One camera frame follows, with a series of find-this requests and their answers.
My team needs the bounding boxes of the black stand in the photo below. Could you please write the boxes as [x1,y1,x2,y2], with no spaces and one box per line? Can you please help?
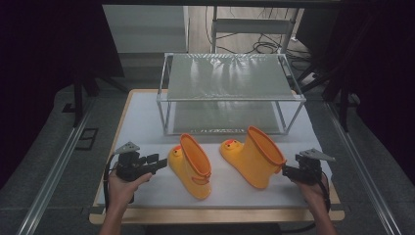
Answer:
[61,73,129,129]
[297,64,360,133]

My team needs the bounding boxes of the wooden-edged white work board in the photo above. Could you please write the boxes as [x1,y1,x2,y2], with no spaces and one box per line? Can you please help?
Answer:
[96,91,334,210]

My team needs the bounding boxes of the dark curtain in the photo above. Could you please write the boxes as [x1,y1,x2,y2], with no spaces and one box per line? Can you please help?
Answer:
[321,0,415,188]
[0,0,125,190]

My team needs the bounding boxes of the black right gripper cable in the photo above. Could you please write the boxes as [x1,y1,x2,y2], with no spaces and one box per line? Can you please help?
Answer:
[280,172,333,235]

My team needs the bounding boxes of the metal frame shoe rack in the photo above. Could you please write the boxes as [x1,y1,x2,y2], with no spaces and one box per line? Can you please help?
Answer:
[156,52,307,136]

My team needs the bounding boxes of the person's left hand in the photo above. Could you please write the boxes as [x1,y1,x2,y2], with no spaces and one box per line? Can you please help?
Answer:
[106,170,154,211]

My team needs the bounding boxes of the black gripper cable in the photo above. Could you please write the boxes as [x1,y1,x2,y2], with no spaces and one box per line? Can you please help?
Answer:
[280,172,333,235]
[103,153,119,212]

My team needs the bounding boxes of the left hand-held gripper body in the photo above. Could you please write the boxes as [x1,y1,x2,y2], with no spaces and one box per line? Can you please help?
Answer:
[114,141,155,182]

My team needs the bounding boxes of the black floor cables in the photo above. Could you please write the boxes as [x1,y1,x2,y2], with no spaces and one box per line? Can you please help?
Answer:
[205,6,315,64]

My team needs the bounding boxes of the aluminium rail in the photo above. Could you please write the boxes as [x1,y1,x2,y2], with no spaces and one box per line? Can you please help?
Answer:
[325,101,403,235]
[16,97,96,235]

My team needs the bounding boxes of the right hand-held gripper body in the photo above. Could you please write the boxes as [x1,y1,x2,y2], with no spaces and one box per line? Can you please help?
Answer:
[297,148,337,187]

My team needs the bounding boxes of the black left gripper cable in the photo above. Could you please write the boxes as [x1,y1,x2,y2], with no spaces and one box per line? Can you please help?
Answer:
[103,153,119,212]

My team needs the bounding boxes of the person's right hand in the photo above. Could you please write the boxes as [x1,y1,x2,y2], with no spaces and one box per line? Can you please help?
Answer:
[295,175,331,211]

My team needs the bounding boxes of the yellow duck rain boot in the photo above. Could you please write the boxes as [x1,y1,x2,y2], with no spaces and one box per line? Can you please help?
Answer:
[167,132,213,201]
[218,125,288,191]

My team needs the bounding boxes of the grey metal stand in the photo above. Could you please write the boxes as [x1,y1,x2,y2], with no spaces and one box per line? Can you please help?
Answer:
[210,6,300,55]

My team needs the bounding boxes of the white cabinet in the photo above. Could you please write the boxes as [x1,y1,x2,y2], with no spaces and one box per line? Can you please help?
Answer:
[102,4,191,55]

